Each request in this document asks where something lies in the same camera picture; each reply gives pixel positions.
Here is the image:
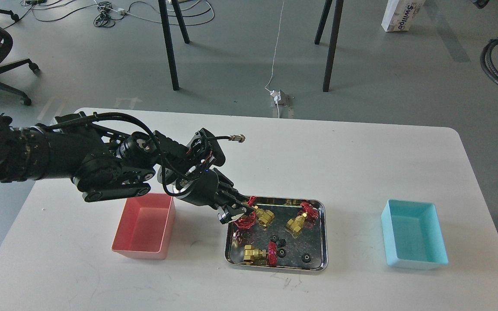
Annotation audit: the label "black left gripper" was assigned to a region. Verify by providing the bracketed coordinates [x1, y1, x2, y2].
[177, 168, 255, 224]

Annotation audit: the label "brass valve red handle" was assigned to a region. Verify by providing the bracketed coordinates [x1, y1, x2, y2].
[247, 196, 275, 228]
[285, 202, 319, 236]
[234, 211, 256, 229]
[243, 241, 278, 267]

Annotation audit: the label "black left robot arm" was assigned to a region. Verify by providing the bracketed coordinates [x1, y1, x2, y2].
[0, 112, 256, 224]

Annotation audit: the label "pink plastic box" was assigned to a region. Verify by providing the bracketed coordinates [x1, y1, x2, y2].
[112, 193, 176, 260]

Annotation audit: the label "light blue plastic box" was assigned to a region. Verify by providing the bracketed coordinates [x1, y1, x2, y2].
[381, 199, 449, 270]

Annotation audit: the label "white cardboard box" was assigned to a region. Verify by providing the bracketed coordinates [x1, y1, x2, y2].
[381, 0, 426, 32]

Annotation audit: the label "shiny metal tray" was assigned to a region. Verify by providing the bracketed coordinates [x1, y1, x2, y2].
[224, 197, 328, 271]

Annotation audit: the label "white power adapter floor socket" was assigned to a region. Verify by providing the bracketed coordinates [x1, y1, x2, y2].
[269, 90, 294, 119]

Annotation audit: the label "black table leg left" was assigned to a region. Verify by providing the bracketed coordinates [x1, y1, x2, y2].
[158, 0, 190, 91]

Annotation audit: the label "black table leg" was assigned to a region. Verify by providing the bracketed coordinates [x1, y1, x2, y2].
[314, 0, 344, 92]
[158, 0, 190, 91]

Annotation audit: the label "black table leg right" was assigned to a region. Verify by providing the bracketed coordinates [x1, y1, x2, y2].
[314, 0, 344, 92]

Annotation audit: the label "brass valve red handle bottom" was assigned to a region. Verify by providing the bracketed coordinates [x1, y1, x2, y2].
[243, 241, 278, 267]

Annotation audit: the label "white cable on floor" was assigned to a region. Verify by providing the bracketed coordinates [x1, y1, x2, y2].
[265, 0, 285, 118]

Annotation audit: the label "tangled cables on floor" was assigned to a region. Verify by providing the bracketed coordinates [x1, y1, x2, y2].
[20, 0, 215, 28]

